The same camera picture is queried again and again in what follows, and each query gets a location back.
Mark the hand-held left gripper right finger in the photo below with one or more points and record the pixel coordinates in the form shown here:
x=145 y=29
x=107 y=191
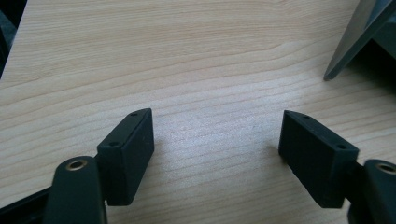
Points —
x=314 y=158

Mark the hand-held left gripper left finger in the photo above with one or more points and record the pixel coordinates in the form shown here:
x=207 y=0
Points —
x=126 y=155

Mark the grey metal stand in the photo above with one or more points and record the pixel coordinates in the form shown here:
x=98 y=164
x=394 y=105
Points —
x=358 y=34

